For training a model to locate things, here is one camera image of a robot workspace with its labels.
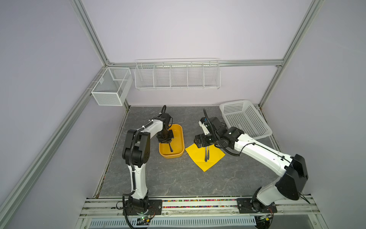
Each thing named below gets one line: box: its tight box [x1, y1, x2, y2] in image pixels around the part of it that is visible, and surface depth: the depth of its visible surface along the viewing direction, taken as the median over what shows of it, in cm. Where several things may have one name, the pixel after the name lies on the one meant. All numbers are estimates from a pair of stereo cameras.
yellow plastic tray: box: [158, 123, 185, 159], surface depth 96 cm
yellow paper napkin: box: [184, 143, 226, 173], surface depth 93 cm
